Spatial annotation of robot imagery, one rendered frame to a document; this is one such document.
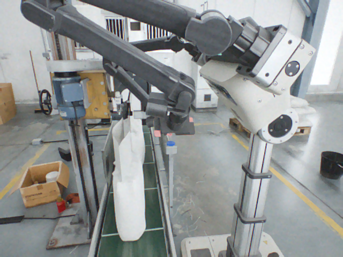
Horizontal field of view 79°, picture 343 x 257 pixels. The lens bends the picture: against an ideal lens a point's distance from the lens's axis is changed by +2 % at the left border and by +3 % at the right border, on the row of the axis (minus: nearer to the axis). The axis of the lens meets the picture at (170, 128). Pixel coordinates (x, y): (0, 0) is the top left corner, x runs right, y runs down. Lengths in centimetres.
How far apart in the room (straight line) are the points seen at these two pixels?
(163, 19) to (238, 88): 32
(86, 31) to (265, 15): 598
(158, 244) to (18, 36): 542
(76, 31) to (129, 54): 13
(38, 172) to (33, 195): 42
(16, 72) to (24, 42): 73
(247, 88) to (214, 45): 25
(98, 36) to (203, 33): 24
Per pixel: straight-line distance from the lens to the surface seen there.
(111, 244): 147
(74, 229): 216
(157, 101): 59
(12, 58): 613
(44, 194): 252
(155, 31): 415
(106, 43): 55
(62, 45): 155
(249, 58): 53
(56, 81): 133
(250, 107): 72
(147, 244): 143
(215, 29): 48
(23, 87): 616
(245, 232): 123
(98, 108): 150
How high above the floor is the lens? 148
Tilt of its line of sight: 21 degrees down
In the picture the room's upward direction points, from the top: straight up
